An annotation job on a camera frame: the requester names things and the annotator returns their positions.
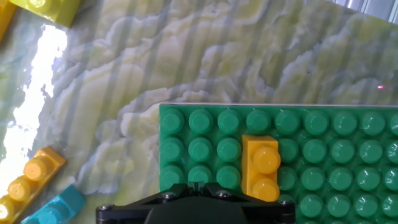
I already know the green studded baseplate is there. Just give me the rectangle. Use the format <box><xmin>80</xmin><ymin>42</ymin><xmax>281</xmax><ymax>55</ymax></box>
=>
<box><xmin>158</xmin><ymin>103</ymin><xmax>398</xmax><ymax>224</ymax></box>

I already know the lime square block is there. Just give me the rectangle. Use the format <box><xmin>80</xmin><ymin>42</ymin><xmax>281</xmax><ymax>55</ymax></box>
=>
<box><xmin>9</xmin><ymin>0</ymin><xmax>82</xmax><ymax>28</ymax></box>

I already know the yellow four-stud block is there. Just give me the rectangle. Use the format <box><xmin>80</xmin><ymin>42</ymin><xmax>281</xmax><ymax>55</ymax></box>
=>
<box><xmin>0</xmin><ymin>146</ymin><xmax>67</xmax><ymax>224</ymax></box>

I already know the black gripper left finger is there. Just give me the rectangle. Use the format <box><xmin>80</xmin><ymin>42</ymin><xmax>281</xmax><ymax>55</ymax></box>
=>
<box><xmin>95</xmin><ymin>182</ymin><xmax>200</xmax><ymax>224</ymax></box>

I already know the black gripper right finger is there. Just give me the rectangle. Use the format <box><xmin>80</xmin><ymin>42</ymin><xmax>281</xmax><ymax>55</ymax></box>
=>
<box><xmin>198</xmin><ymin>182</ymin><xmax>296</xmax><ymax>224</ymax></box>

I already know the green marble pattern mat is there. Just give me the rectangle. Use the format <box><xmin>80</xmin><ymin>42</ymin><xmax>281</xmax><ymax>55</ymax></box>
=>
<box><xmin>0</xmin><ymin>0</ymin><xmax>398</xmax><ymax>224</ymax></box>

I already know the orange single-stud block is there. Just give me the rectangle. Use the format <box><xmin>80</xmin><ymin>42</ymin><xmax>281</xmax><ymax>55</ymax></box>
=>
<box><xmin>241</xmin><ymin>134</ymin><xmax>282</xmax><ymax>203</ymax></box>

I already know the orange four-stud block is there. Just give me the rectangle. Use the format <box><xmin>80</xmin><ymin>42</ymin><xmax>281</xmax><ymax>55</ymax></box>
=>
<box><xmin>0</xmin><ymin>0</ymin><xmax>18</xmax><ymax>43</ymax></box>

